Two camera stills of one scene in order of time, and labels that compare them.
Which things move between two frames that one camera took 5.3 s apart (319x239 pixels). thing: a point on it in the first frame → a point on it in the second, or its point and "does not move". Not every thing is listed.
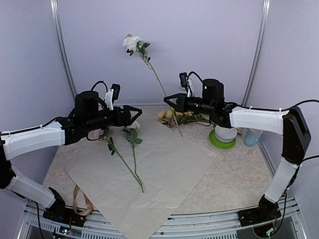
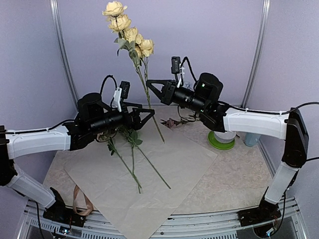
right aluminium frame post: [260, 47] does not move
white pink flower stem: [132, 43] → [132, 136]
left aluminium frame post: [62, 46] does not move
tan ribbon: [90, 206] does not move
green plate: [220, 144] does not move
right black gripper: [181, 104] → [166, 94]
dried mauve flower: [171, 123] does not move
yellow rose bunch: [184, 118] → [138, 48]
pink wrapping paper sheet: [132, 178] does not move
